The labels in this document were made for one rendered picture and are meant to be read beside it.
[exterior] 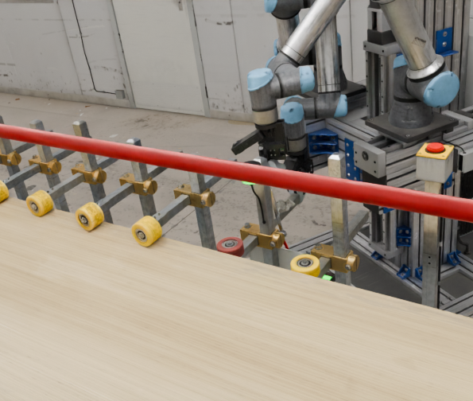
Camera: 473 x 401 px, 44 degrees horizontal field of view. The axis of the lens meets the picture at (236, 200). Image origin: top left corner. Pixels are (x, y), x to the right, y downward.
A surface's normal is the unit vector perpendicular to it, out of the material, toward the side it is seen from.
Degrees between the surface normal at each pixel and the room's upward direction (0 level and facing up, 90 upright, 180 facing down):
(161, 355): 0
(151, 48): 90
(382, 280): 0
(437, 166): 90
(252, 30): 90
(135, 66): 90
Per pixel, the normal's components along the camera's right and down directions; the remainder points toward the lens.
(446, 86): 0.31, 0.53
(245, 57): -0.55, 0.47
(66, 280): -0.13, -0.87
